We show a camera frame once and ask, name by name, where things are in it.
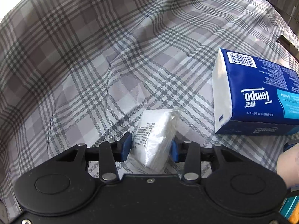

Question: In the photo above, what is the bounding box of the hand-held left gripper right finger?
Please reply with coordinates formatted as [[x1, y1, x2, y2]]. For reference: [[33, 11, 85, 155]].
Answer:
[[170, 138, 248, 181]]

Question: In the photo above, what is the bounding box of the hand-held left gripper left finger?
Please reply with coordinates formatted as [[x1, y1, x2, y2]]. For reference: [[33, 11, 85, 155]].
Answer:
[[55, 132, 132, 182]]

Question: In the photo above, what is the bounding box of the teal tin box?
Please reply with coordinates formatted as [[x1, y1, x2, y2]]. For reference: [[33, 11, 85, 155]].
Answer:
[[279, 195, 299, 222]]

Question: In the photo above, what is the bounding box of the cream tape roll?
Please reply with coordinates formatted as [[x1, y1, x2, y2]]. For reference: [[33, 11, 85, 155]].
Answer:
[[277, 147, 299, 192]]

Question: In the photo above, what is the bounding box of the white plastic-wrapped packet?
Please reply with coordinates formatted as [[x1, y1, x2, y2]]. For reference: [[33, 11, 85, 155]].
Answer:
[[127, 108, 181, 174]]

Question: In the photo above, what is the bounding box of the blue tissue pack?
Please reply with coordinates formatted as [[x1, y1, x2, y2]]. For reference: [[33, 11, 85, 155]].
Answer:
[[211, 48, 299, 136]]

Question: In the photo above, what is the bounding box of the black smartphone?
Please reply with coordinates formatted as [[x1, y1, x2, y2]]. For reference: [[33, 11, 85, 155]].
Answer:
[[276, 35, 299, 62]]

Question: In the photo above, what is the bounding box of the grey plaid bed sheet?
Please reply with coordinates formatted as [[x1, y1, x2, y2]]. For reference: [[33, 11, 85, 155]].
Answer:
[[0, 0, 299, 215]]

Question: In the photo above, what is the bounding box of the dark wooden furniture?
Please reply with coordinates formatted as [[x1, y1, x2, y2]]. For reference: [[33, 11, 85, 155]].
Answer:
[[256, 0, 299, 26]]

